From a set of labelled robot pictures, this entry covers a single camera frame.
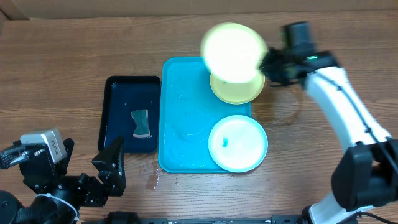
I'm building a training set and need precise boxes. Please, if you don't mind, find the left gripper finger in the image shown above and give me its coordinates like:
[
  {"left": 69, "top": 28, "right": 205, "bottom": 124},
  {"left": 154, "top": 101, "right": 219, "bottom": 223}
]
[
  {"left": 55, "top": 138, "right": 75, "bottom": 176},
  {"left": 91, "top": 136, "right": 126, "bottom": 197}
]

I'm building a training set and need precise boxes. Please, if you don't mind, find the light blue plate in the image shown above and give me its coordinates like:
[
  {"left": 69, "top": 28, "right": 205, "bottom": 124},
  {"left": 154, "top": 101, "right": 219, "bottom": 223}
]
[{"left": 208, "top": 115, "right": 269, "bottom": 173}]

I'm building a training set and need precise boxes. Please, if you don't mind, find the green and tan sponge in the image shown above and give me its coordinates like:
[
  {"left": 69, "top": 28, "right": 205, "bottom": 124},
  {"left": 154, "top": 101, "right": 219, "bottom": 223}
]
[{"left": 131, "top": 110, "right": 151, "bottom": 138}]

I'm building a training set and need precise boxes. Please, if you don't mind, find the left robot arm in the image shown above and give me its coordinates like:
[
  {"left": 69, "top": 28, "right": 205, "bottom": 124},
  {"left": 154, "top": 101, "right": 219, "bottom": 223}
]
[{"left": 1, "top": 137, "right": 126, "bottom": 223}]

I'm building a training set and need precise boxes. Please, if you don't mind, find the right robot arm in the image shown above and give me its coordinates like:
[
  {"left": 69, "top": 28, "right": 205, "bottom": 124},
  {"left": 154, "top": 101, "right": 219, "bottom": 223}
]
[{"left": 259, "top": 22, "right": 397, "bottom": 223}]

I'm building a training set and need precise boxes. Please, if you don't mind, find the yellow-green plate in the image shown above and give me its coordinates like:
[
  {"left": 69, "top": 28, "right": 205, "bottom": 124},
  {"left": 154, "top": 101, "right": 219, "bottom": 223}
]
[
  {"left": 210, "top": 73, "right": 266, "bottom": 105},
  {"left": 200, "top": 22, "right": 268, "bottom": 83}
]

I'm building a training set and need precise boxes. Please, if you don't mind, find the teal plastic serving tray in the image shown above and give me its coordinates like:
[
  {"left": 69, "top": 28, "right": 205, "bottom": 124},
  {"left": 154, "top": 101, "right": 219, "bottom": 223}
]
[{"left": 158, "top": 57, "right": 251, "bottom": 174}]

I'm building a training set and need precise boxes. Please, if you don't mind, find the black plastic tray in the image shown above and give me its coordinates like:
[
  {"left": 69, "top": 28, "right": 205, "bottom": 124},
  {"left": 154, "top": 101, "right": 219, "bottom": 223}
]
[{"left": 98, "top": 76, "right": 161, "bottom": 153}]

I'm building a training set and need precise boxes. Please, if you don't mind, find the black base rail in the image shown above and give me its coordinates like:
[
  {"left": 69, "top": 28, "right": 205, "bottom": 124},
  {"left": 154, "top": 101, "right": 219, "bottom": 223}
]
[{"left": 83, "top": 212, "right": 307, "bottom": 224}]

